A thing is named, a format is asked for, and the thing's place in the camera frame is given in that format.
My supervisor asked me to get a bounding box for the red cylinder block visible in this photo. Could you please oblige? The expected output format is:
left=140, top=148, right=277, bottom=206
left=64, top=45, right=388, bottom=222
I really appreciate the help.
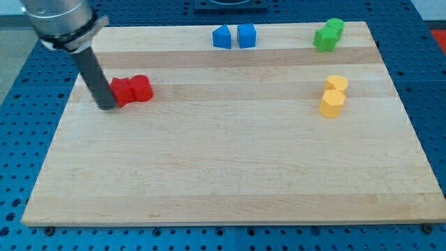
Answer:
left=129, top=75, right=153, bottom=102

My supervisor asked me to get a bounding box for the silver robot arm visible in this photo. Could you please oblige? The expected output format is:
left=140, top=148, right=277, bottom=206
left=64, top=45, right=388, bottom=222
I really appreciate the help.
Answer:
left=21, top=0, right=109, bottom=54

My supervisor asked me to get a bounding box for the light wooden board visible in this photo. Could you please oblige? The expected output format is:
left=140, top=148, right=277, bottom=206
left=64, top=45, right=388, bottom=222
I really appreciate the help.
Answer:
left=22, top=22, right=445, bottom=227

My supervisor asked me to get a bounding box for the blue triangular block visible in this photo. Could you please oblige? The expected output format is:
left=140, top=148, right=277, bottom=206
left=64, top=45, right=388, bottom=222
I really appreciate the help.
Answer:
left=212, top=24, right=231, bottom=50

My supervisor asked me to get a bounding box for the blue cube block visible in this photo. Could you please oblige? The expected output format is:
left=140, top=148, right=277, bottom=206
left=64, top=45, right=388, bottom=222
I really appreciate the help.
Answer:
left=237, top=24, right=256, bottom=49

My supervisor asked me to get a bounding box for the red star block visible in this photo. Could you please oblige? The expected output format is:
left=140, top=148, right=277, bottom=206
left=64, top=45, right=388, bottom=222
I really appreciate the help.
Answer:
left=109, top=77, right=136, bottom=107

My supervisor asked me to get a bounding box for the yellow hexagon block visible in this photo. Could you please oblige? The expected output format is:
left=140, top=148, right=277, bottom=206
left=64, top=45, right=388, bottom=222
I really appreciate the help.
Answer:
left=318, top=89, right=346, bottom=118

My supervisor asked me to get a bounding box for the yellow cylinder block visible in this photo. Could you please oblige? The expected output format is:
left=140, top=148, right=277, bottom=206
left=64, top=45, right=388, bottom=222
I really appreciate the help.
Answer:
left=324, top=75, right=348, bottom=93

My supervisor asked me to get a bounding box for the green star block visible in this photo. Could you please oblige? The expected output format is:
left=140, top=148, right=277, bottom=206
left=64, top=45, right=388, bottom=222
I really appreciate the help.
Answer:
left=313, top=27, right=339, bottom=52

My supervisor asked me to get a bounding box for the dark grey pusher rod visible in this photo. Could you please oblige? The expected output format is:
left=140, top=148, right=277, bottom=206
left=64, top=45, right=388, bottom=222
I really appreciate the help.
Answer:
left=72, top=47, right=117, bottom=110

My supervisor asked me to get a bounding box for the green cylinder block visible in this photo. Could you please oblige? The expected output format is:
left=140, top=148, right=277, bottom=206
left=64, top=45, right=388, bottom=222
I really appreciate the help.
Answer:
left=325, top=17, right=345, bottom=40

